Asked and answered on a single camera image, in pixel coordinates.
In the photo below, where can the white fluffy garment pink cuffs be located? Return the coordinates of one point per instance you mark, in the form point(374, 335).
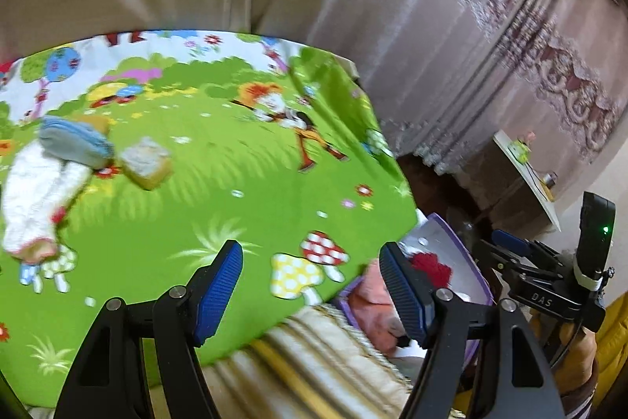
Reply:
point(34, 193)

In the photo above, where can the beige striped blanket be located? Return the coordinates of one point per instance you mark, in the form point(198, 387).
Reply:
point(304, 370)

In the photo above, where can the red knitted item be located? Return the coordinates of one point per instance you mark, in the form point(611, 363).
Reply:
point(432, 269)

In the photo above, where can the pink cloth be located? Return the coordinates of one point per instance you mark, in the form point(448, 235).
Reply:
point(373, 301)

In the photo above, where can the green cartoon printed mat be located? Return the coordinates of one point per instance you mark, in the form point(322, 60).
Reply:
point(221, 183)

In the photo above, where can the yellow grey folded cloth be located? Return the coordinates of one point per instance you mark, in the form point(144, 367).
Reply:
point(144, 163)

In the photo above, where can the yellow jacket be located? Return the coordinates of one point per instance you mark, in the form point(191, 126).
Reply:
point(613, 335)

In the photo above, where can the white shelf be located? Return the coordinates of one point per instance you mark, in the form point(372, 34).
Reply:
point(535, 191)

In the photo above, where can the person's right hand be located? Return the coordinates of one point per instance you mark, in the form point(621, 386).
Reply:
point(576, 365)

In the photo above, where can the white box with purple rim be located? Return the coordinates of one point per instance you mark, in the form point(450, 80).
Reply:
point(441, 242)

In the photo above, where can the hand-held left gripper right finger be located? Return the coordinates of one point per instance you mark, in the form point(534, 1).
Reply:
point(400, 296)

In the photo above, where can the small glass jar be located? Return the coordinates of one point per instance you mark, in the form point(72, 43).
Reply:
point(548, 180)

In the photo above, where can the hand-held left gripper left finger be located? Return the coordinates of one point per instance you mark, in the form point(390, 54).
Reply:
point(218, 291)

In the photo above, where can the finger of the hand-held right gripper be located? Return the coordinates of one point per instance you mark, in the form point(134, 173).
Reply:
point(495, 258)
point(510, 242)

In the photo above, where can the blue grey sock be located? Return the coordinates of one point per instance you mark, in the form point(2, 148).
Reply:
point(73, 144)

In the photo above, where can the small green figurine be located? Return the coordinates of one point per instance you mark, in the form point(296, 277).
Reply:
point(518, 150)

